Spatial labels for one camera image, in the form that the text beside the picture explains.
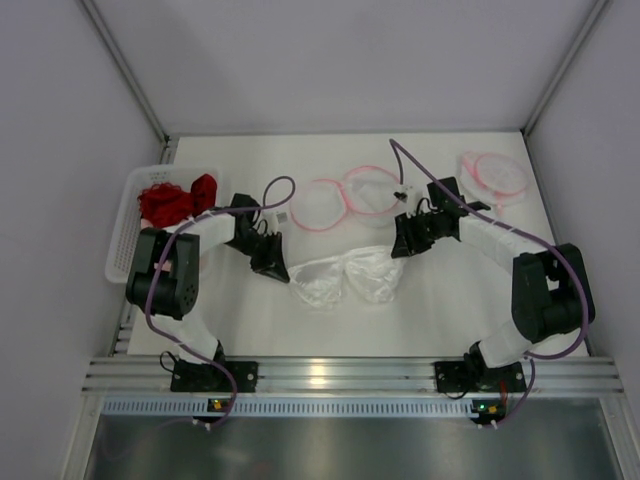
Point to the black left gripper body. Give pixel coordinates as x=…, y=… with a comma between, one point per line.
x=263, y=250

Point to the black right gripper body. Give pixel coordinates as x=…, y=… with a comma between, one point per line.
x=413, y=232

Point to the white bra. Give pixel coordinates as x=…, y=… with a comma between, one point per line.
x=370, y=272

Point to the pink-trimmed mesh laundry bag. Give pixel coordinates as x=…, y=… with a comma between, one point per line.
x=366, y=193

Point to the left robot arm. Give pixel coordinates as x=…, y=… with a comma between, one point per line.
x=164, y=277

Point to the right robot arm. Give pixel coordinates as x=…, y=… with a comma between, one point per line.
x=550, y=291

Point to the red lace garment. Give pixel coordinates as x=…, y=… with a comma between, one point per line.
x=166, y=204

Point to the pink garment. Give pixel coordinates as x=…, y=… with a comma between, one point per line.
x=150, y=245

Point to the white plastic basket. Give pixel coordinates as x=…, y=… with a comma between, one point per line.
x=128, y=220

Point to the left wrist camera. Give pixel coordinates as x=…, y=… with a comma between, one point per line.
x=275, y=221

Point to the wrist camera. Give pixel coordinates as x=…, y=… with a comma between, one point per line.
x=275, y=221
x=405, y=193

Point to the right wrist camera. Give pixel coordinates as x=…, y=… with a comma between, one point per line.
x=405, y=193

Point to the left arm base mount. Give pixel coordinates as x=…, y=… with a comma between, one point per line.
x=204, y=378

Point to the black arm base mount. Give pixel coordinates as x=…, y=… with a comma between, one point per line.
x=457, y=378

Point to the aluminium rail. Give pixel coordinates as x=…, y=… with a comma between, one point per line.
x=571, y=377

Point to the perforated cable tray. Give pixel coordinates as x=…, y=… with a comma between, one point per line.
x=290, y=407

